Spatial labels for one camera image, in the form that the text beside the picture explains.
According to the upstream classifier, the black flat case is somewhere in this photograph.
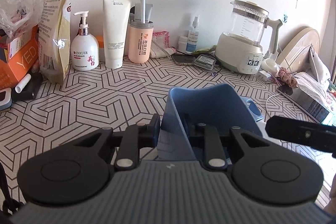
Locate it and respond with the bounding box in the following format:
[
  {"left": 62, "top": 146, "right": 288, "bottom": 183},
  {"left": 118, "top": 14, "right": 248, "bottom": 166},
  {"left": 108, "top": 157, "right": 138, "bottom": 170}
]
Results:
[{"left": 11, "top": 72, "right": 43, "bottom": 102}]

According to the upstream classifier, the white pink-edged cloth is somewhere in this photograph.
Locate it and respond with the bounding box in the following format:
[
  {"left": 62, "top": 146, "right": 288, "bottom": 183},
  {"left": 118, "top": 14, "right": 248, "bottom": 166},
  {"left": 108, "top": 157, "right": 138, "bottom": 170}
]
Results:
[{"left": 150, "top": 31, "right": 176, "bottom": 59}]

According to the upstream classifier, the small white pill bottle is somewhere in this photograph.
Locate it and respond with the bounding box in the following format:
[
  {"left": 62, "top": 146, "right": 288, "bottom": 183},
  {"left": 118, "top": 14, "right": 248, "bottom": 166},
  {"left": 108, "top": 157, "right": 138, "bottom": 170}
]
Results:
[{"left": 178, "top": 36, "right": 188, "bottom": 52}]

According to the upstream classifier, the black tablet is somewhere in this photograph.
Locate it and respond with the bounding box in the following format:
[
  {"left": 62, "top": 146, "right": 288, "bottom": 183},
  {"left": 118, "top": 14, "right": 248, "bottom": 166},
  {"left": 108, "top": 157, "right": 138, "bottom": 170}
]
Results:
[{"left": 277, "top": 85, "right": 333, "bottom": 126}]

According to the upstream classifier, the beige powder bag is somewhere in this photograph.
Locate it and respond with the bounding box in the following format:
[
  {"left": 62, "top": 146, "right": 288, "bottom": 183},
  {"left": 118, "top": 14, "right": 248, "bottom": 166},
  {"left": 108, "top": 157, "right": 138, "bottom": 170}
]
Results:
[{"left": 39, "top": 0, "right": 71, "bottom": 85}]

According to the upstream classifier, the white small tube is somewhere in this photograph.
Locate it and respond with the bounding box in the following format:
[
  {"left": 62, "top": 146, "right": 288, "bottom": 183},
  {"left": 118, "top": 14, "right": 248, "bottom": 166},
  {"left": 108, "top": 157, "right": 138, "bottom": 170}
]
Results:
[{"left": 15, "top": 73, "right": 31, "bottom": 94}]

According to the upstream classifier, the pink crochet flower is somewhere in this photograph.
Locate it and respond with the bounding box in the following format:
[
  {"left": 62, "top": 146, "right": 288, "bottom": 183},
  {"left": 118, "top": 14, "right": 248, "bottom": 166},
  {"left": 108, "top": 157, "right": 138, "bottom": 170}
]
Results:
[{"left": 277, "top": 67, "right": 297, "bottom": 88}]

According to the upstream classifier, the small clear plastic box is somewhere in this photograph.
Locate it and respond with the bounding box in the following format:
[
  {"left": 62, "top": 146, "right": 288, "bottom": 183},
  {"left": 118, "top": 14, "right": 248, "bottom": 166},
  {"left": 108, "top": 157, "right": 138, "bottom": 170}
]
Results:
[{"left": 193, "top": 54, "right": 217, "bottom": 71}]

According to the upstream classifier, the small white spray bottle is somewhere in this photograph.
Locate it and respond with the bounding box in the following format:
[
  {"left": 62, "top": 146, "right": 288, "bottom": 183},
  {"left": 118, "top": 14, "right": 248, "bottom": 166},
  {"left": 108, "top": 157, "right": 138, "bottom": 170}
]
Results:
[{"left": 186, "top": 16, "right": 199, "bottom": 52}]

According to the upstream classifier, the glass electric kettle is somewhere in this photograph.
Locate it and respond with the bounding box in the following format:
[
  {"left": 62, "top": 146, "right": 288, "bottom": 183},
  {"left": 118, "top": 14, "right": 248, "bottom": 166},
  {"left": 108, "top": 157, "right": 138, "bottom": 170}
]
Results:
[{"left": 215, "top": 0, "right": 282, "bottom": 75}]

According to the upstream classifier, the clear plastic bag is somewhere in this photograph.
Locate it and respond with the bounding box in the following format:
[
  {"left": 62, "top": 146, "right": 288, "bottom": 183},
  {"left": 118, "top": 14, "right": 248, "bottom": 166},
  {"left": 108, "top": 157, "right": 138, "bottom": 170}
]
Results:
[{"left": 1, "top": 0, "right": 46, "bottom": 42}]

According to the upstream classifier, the orange cardboard box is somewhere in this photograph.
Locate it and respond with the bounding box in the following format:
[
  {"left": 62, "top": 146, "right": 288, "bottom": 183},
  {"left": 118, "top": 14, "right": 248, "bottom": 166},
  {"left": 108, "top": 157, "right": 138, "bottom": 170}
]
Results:
[{"left": 0, "top": 26, "right": 38, "bottom": 89}]

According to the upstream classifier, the white cream tube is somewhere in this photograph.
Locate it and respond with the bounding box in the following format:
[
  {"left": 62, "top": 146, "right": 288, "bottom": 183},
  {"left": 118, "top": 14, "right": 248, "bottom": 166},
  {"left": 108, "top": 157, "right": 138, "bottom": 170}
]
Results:
[{"left": 102, "top": 0, "right": 133, "bottom": 69}]

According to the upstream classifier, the pink toothbrush holder cup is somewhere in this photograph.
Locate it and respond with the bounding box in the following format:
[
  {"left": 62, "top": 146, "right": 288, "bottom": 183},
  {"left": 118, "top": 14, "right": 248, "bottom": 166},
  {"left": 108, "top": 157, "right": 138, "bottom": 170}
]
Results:
[{"left": 128, "top": 20, "right": 154, "bottom": 64}]

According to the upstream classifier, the white pump lotion bottle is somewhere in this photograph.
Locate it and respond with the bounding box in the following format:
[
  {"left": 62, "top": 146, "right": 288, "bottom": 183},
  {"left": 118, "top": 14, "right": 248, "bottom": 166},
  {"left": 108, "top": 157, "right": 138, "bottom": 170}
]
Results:
[{"left": 71, "top": 11, "right": 99, "bottom": 71}]

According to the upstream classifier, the grey white small device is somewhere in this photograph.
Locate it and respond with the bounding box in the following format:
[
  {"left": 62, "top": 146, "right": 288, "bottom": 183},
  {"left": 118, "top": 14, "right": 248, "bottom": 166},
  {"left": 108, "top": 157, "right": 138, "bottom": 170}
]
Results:
[{"left": 0, "top": 88, "right": 12, "bottom": 111}]

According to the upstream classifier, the black smartphone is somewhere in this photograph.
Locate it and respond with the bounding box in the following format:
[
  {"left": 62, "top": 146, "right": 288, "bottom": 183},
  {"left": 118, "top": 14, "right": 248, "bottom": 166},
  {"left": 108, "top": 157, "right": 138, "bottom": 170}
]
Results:
[{"left": 171, "top": 53, "right": 195, "bottom": 66}]

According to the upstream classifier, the blue white toothbrush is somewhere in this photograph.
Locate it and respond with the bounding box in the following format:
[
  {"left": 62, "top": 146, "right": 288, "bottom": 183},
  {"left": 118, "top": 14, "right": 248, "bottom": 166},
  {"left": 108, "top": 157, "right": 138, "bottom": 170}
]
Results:
[{"left": 140, "top": 0, "right": 146, "bottom": 24}]

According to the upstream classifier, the beige round cushion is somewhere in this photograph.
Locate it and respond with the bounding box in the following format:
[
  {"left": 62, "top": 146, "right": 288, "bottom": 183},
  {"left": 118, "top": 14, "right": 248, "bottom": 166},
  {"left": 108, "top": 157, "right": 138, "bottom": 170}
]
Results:
[{"left": 276, "top": 27, "right": 320, "bottom": 73}]

